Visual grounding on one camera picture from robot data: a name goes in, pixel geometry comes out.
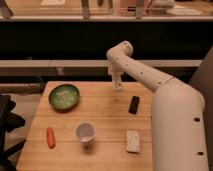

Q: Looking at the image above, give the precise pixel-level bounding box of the black rectangular block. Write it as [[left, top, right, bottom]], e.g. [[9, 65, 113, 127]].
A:
[[129, 96, 140, 114]]

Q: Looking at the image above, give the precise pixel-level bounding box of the green bowl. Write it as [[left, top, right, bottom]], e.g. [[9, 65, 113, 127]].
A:
[[48, 84, 80, 110]]

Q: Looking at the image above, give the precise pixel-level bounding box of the black chair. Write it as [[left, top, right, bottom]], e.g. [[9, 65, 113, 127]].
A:
[[0, 95, 25, 171]]

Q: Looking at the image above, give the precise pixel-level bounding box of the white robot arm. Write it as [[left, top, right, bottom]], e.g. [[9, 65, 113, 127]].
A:
[[106, 41, 209, 171]]

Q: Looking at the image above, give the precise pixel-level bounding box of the beige sponge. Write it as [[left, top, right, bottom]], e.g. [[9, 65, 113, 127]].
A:
[[126, 130, 141, 153]]

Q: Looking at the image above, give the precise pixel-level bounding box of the white plastic cup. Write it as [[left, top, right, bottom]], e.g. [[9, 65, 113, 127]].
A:
[[75, 122, 95, 146]]

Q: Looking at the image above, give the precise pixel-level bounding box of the grey metal rail shelf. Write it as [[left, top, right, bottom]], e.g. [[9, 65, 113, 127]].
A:
[[0, 60, 202, 68]]

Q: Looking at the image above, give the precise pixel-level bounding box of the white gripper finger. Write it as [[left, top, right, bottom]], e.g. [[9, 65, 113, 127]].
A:
[[113, 80, 122, 92]]

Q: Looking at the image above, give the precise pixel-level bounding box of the orange carrot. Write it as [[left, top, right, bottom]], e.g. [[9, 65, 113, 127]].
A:
[[46, 127, 56, 149]]

